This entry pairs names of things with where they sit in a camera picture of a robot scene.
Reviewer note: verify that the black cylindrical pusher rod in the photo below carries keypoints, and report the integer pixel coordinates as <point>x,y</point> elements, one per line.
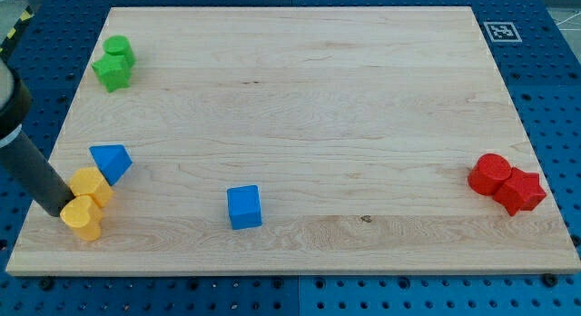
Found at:
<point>23,161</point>

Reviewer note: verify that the blue triangle block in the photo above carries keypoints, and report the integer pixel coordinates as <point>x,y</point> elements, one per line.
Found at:
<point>112,160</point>

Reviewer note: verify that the yellow hexagon block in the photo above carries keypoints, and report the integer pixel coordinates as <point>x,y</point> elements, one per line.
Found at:
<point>90,181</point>

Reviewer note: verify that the yellow heart block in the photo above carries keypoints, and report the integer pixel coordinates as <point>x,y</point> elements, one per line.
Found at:
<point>83,216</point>

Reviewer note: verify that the green star block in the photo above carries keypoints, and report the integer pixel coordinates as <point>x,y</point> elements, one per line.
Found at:
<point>113,72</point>

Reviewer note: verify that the green cylinder block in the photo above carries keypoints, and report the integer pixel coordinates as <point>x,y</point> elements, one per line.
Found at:
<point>119,45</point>

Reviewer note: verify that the wooden board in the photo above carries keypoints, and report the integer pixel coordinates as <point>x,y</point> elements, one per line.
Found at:
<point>358,125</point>

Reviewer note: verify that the blue cube block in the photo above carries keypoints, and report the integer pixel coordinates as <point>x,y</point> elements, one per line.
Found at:
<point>244,207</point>

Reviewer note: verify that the red cylinder block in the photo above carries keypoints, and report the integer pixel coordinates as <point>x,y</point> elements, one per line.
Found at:
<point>489,173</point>

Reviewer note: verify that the fiducial marker tag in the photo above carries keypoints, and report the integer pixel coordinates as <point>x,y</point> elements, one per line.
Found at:
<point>502,32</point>

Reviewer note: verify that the red star block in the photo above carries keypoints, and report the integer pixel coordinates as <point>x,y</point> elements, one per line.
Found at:
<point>520,192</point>

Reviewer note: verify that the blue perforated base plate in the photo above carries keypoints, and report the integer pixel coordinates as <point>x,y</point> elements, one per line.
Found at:
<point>542,76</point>

